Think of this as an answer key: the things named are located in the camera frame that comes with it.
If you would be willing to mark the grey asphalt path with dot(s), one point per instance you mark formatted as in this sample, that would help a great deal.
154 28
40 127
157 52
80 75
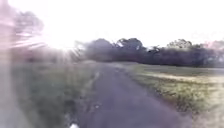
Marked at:
120 103

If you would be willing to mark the row of trees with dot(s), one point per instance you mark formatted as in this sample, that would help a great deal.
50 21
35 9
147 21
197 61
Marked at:
160 53

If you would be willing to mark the grass verge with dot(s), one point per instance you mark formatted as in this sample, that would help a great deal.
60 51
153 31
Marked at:
46 90

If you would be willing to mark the robot's own part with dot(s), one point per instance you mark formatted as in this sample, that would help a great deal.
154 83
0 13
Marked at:
74 126

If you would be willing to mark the grass field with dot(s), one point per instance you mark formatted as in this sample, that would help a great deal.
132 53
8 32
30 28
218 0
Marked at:
186 85

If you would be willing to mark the large tree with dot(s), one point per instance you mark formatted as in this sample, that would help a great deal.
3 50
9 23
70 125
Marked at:
28 25

